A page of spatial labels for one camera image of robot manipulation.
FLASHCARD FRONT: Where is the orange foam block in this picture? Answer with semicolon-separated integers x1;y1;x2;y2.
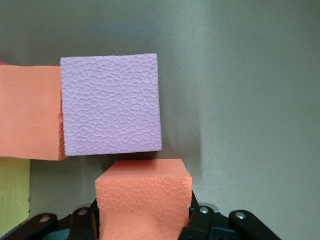
95;159;193;240
0;65;68;162

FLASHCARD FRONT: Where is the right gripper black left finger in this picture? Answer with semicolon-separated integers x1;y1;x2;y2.
0;199;101;240

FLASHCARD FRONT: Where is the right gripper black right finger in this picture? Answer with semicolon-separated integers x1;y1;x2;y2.
179;190;280;240

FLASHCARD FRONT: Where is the yellow foam block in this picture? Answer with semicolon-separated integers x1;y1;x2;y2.
0;157;31;235

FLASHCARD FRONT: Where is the pink foam block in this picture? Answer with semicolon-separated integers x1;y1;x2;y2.
60;52;163;157

